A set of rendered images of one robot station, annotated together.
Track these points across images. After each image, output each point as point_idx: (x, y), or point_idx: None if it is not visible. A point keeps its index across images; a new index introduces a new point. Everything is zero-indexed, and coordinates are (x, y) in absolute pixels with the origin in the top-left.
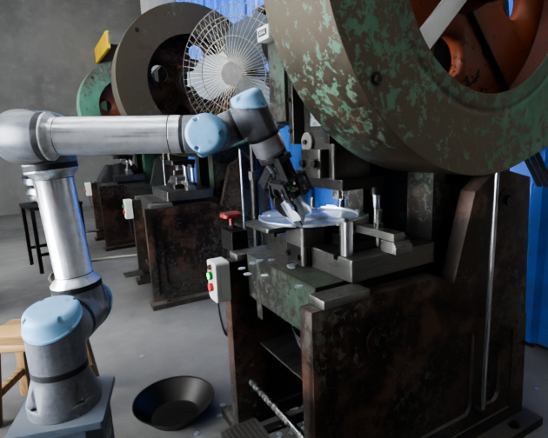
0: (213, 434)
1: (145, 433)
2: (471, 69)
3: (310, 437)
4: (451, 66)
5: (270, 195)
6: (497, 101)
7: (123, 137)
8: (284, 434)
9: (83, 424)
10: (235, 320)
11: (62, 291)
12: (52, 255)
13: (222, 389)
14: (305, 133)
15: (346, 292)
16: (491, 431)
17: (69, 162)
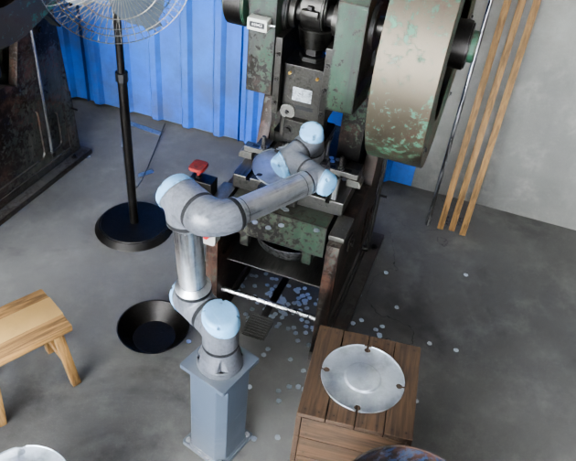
0: (200, 336)
1: (148, 359)
2: None
3: (324, 311)
4: None
5: None
6: (439, 113)
7: (286, 202)
8: (249, 313)
9: (252, 365)
10: (218, 251)
11: (201, 297)
12: (192, 278)
13: (166, 300)
14: (287, 104)
15: (346, 226)
16: (365, 256)
17: None
